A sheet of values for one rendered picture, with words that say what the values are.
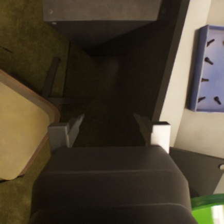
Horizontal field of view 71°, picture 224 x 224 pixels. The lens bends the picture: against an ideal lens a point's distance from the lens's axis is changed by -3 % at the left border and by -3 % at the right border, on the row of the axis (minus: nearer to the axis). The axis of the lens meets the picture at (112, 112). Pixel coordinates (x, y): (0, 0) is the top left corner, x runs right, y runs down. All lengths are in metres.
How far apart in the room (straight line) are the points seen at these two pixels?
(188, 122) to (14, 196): 1.66
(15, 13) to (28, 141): 0.94
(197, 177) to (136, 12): 0.33
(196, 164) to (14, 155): 0.62
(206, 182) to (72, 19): 0.40
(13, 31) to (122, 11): 1.09
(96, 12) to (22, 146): 0.54
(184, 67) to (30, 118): 0.53
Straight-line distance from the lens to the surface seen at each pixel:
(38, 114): 0.63
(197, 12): 0.31
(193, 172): 0.35
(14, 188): 1.74
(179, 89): 0.29
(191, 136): 0.32
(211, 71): 0.31
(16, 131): 0.69
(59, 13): 0.35
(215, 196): 0.20
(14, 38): 1.36
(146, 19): 0.35
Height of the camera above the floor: 1.18
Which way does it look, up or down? 75 degrees down
